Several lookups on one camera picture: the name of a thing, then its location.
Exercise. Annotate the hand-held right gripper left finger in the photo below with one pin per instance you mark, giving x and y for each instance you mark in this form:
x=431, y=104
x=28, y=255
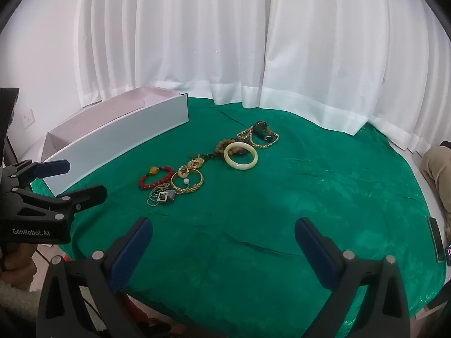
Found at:
x=135, y=250

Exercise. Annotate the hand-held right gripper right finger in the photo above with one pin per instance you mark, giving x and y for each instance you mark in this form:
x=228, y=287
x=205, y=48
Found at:
x=313, y=253

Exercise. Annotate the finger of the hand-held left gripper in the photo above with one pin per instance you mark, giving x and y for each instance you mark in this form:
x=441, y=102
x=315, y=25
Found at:
x=84, y=197
x=53, y=167

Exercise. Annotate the long white box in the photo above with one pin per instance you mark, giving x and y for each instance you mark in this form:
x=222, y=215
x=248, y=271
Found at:
x=116, y=141

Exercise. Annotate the gold bangle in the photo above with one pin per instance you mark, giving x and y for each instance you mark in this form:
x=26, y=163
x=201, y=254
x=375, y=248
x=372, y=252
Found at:
x=175, y=185

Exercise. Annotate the gold ornate pendant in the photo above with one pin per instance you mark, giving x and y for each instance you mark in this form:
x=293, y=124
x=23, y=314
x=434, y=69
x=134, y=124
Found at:
x=195, y=163

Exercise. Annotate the white jade bangle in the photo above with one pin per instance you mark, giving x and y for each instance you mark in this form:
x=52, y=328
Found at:
x=241, y=166

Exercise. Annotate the dark olive tube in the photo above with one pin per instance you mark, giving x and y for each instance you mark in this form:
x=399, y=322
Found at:
x=262, y=132

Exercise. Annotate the person's left forearm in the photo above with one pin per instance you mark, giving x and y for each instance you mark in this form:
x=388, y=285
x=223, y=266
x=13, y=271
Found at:
x=16, y=306

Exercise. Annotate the person's left hand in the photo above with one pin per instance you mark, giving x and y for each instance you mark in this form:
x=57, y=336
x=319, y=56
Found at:
x=16, y=258

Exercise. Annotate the green tablecloth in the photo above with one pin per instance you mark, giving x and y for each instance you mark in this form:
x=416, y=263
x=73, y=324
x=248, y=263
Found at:
x=246, y=200

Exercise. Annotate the black phone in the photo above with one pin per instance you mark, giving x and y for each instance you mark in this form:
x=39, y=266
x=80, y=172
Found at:
x=436, y=239

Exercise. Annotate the white curtain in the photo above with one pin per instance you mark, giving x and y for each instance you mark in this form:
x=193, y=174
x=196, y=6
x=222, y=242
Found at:
x=211, y=24

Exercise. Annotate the white wall socket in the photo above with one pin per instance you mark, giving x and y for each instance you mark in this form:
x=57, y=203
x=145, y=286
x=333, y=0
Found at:
x=28, y=118

